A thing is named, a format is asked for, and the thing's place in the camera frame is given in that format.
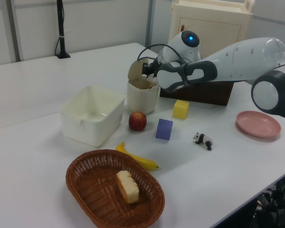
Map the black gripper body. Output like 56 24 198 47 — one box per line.
148 58 161 75

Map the cream trash can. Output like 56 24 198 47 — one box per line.
126 77 160 114

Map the beige swing lid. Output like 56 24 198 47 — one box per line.
128 58 149 83

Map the yellow cube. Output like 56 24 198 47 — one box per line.
172 99 190 120

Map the red apple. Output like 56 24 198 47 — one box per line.
128 111 148 132

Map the purple cube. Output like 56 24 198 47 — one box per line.
155 118 174 141

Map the dark brown drawer box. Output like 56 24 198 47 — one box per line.
159 80 236 107

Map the cream plastic cabinet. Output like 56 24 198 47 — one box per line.
168 0 256 59

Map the cream plastic bin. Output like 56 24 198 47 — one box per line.
59 85 126 147

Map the black white panda figurine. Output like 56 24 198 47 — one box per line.
192 132 214 151

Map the yellow banana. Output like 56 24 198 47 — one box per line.
115 142 160 171

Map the bread slice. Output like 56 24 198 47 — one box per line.
116 170 140 204

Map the pink plate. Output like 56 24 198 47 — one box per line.
236 110 282 139

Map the brown wicker basket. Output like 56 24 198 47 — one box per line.
66 149 165 228

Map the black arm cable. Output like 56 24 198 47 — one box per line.
137 43 190 86

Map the black camera pole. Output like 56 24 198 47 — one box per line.
55 0 71 59

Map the black cable bundle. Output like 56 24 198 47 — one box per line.
250 174 285 228

